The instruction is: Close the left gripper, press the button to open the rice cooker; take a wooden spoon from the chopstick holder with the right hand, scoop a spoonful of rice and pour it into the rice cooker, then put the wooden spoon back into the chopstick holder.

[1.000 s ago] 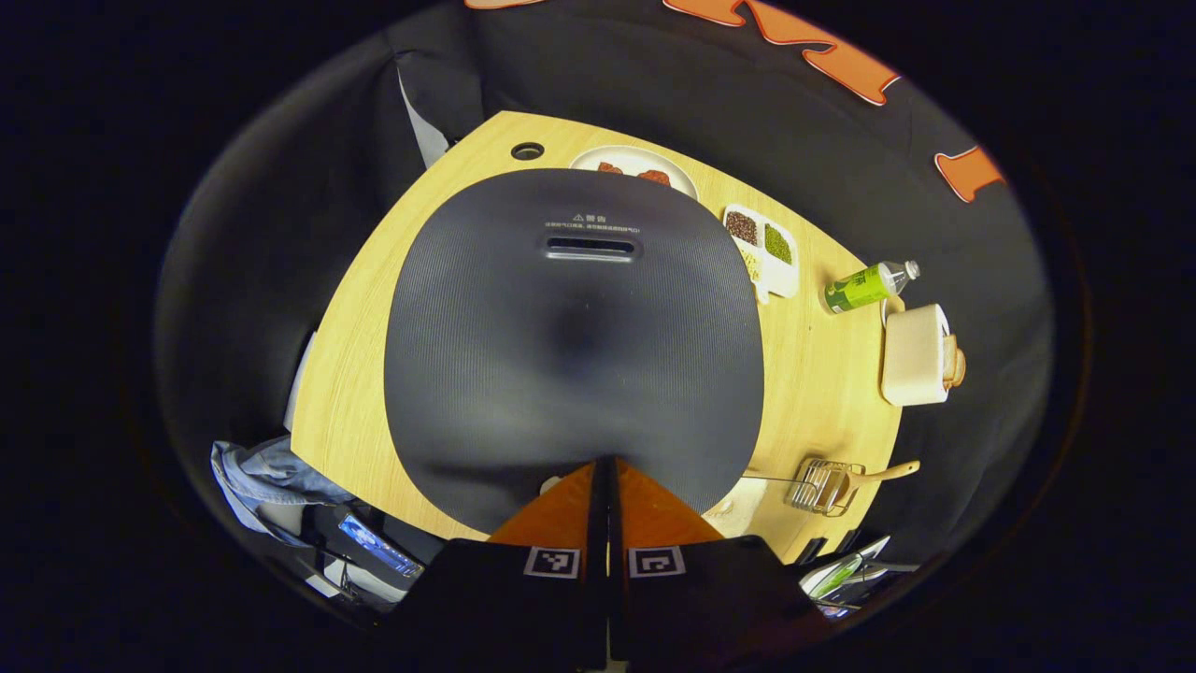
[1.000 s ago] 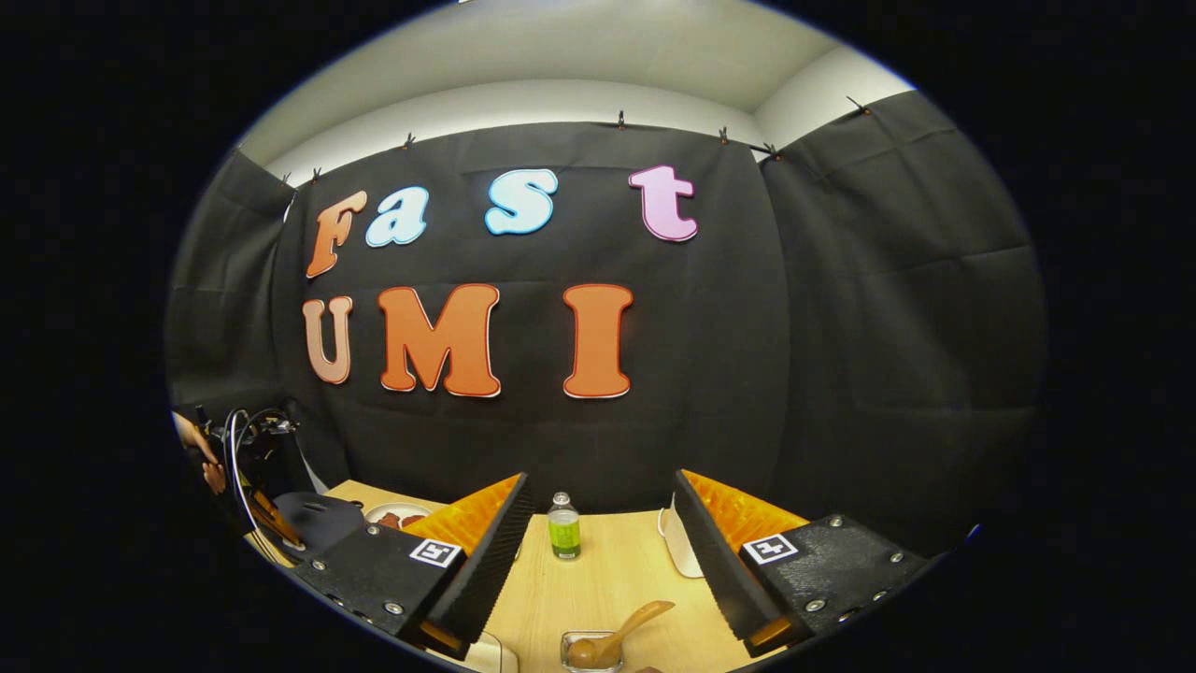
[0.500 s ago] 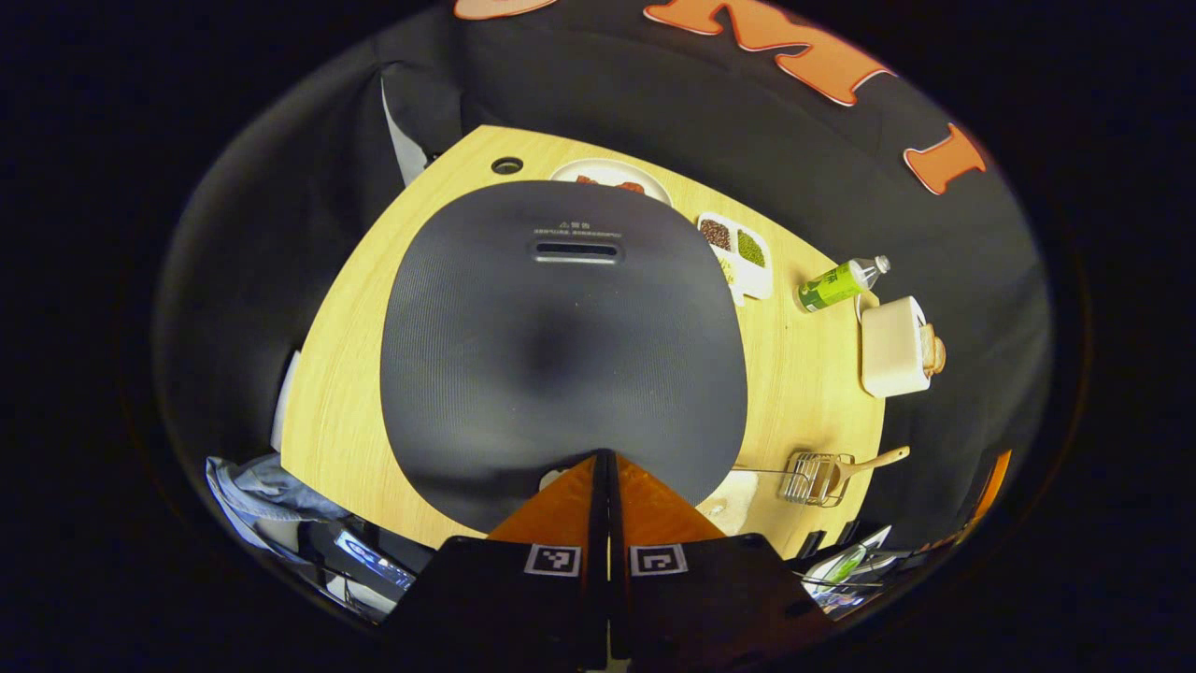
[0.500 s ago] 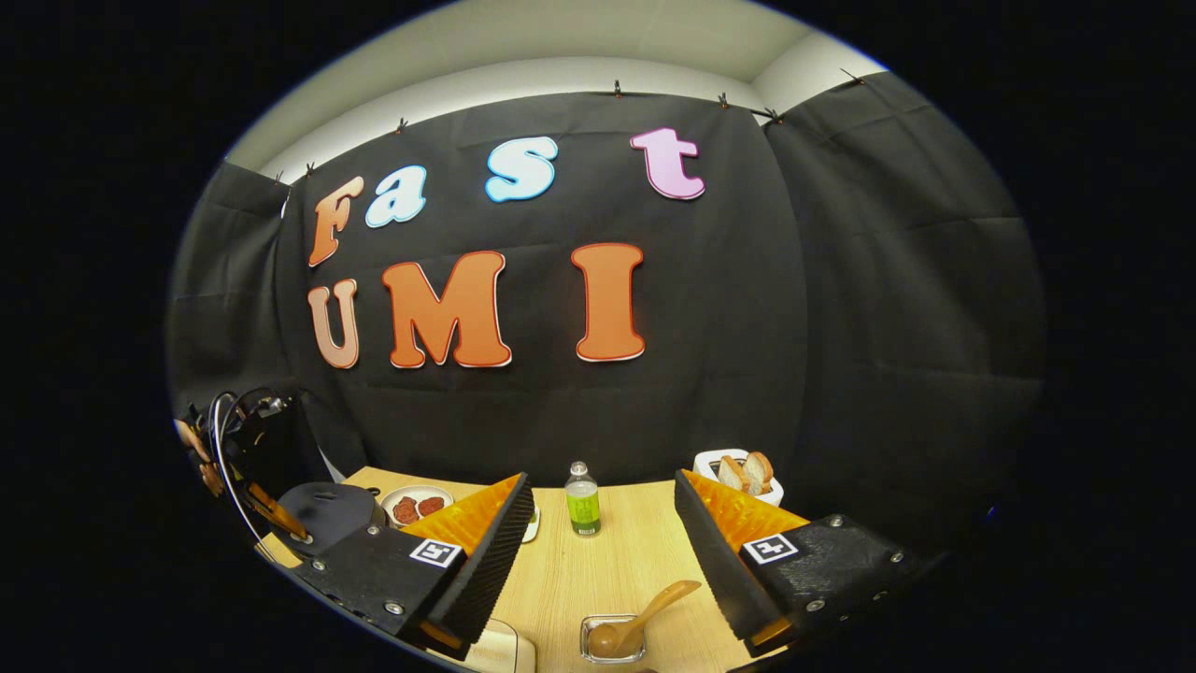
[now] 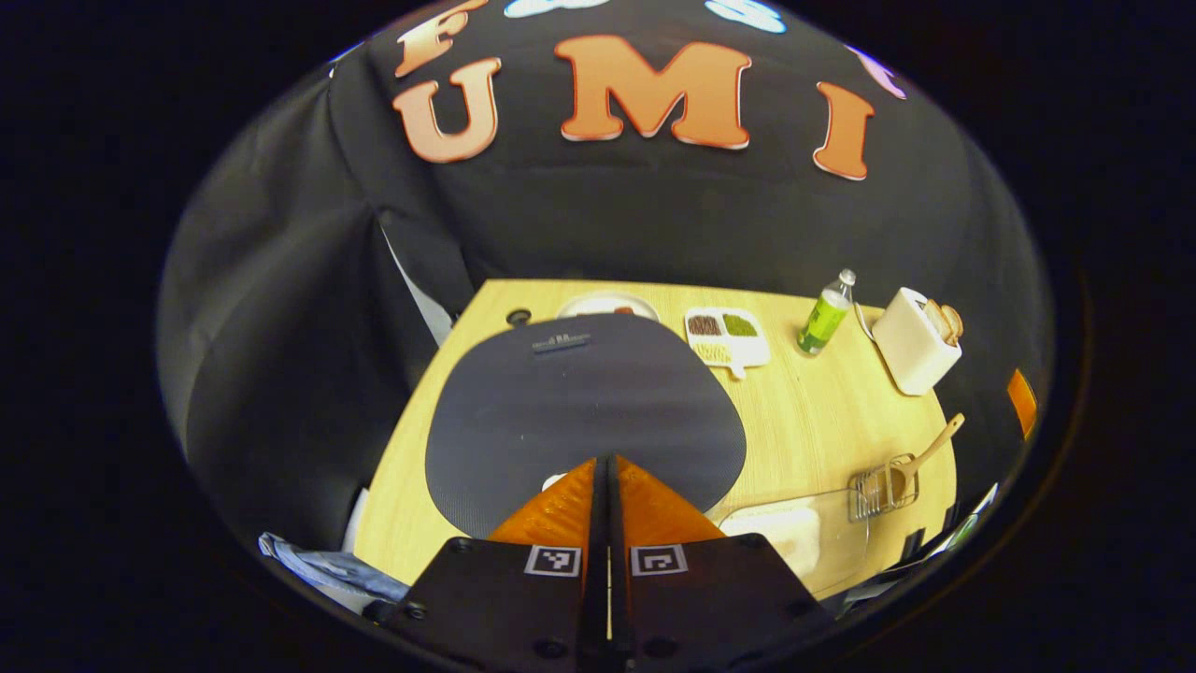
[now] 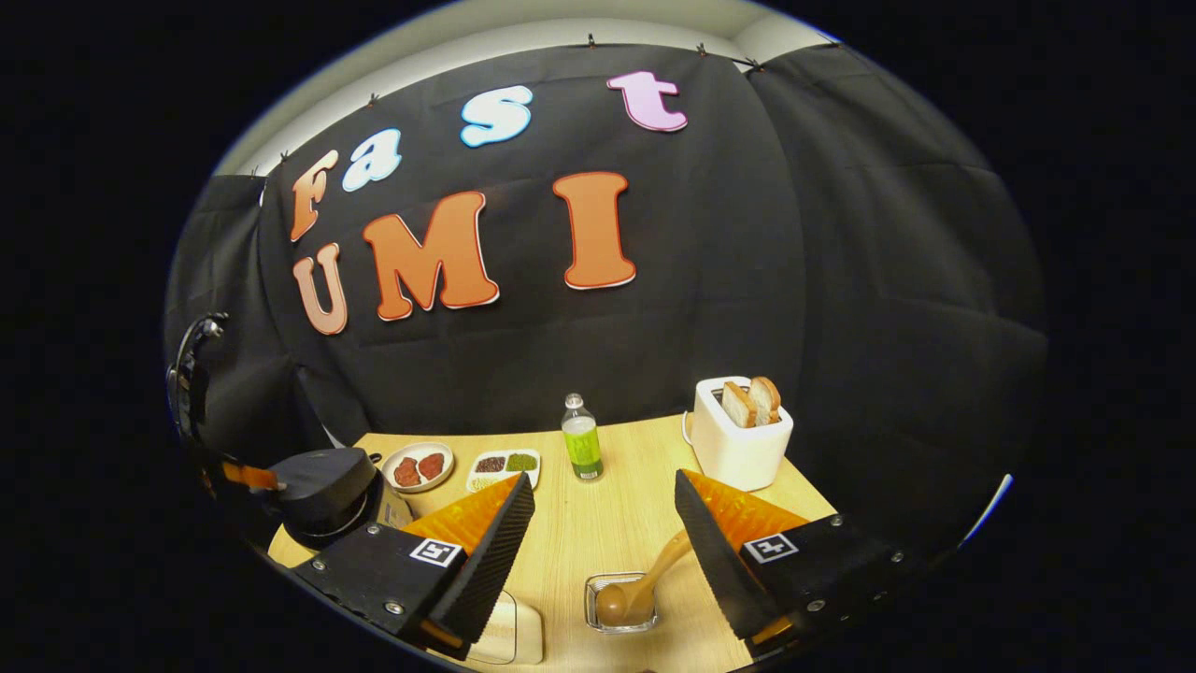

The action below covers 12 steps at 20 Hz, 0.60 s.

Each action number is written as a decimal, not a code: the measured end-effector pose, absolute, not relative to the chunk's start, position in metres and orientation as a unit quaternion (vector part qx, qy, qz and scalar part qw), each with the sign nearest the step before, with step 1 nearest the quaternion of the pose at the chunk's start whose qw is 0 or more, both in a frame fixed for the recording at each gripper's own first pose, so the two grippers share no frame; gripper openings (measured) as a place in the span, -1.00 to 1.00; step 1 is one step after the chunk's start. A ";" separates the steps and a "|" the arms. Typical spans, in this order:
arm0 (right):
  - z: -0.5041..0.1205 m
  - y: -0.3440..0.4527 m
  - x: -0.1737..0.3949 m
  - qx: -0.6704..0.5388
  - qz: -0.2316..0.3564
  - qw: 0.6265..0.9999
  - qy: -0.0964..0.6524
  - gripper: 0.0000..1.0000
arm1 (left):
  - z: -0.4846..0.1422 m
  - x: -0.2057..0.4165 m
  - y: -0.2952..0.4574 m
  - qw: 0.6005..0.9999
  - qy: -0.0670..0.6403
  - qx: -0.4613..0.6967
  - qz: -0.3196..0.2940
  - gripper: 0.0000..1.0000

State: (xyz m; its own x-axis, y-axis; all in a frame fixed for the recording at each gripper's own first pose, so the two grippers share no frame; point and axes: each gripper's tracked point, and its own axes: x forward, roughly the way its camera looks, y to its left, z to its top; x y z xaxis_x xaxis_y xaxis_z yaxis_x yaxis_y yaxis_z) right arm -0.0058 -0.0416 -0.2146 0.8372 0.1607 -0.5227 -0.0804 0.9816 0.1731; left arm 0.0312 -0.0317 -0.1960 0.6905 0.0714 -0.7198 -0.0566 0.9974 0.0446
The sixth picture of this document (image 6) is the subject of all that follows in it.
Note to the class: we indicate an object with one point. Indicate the divided white grain dish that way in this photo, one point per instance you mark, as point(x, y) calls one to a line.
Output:
point(505, 477)

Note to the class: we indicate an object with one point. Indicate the black backdrop cloth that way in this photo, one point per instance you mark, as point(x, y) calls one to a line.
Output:
point(841, 280)

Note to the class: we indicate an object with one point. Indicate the round white plate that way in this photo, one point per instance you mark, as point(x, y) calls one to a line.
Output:
point(444, 460)

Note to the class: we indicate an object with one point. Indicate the red meat patty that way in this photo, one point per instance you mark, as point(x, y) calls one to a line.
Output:
point(407, 472)
point(431, 465)

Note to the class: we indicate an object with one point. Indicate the wooden spoon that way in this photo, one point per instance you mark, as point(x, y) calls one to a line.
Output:
point(645, 584)

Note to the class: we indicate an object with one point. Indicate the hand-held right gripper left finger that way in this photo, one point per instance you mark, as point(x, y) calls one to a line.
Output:
point(486, 570)

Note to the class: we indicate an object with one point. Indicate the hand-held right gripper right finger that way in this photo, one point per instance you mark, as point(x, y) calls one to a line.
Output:
point(715, 561)

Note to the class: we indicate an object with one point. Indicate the black rice cooker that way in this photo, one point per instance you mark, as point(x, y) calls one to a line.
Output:
point(322, 491)

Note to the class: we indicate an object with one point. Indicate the white toaster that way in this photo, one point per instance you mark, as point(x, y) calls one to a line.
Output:
point(738, 453)

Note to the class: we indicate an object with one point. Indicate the green drink bottle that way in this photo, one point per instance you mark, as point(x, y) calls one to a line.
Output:
point(582, 444)

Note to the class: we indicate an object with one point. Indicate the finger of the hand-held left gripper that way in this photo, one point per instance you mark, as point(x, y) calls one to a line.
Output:
point(250, 477)

